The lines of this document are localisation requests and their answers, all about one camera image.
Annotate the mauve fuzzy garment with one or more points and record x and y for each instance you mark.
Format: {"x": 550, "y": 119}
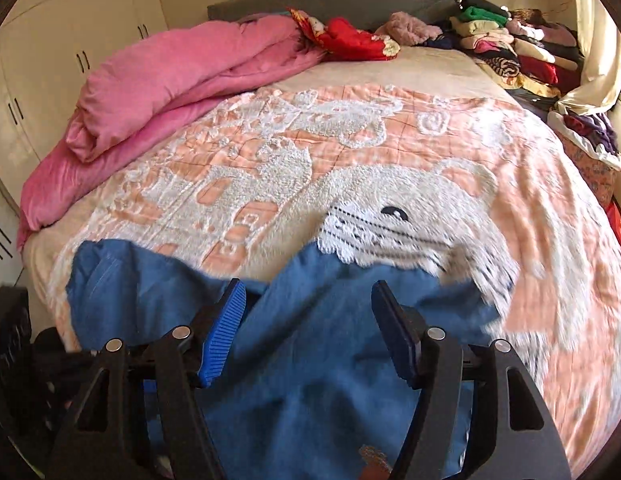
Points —
{"x": 407, "y": 30}

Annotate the stack of folded clothes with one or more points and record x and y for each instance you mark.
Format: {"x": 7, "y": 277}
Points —
{"x": 531, "y": 58}

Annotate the cream curtain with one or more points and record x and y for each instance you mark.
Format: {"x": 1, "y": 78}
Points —
{"x": 600, "y": 41}

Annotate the pink folded quilt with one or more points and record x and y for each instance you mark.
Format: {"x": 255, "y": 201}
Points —
{"x": 147, "y": 91}

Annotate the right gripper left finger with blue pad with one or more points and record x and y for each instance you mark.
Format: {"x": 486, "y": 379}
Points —
{"x": 105, "y": 433}

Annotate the peach white patterned bedspread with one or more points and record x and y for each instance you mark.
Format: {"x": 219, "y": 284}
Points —
{"x": 241, "y": 189}

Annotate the cream wardrobe with handles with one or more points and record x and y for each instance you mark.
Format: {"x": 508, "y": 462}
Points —
{"x": 48, "y": 48}

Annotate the blue denim lace-trimmed pants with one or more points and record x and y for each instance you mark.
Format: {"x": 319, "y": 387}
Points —
{"x": 308, "y": 389}

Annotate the red embroidered cloth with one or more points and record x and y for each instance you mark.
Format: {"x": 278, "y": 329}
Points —
{"x": 343, "y": 42}

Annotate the floral storage box with clothes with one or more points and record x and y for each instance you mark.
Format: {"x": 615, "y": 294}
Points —
{"x": 598, "y": 167}

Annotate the red gift bag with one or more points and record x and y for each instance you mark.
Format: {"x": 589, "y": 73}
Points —
{"x": 614, "y": 216}

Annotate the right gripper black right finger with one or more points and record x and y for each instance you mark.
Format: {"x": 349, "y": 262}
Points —
{"x": 511, "y": 434}

